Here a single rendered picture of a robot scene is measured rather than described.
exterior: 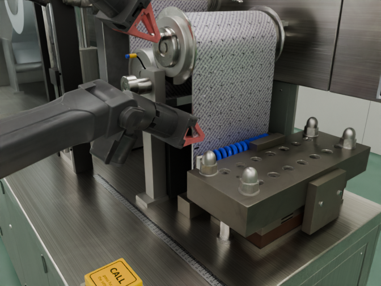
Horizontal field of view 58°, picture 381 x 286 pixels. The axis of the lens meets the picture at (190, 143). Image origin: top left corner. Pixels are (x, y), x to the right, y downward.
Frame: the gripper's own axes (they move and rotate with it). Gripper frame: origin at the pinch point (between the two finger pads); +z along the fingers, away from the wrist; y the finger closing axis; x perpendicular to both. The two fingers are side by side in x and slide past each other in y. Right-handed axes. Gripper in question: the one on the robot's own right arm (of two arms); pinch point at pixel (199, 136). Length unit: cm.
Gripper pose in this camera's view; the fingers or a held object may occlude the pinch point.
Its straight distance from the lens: 71.7
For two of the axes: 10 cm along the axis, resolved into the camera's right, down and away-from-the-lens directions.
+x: 3.9, -9.2, -0.6
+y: 6.1, 3.1, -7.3
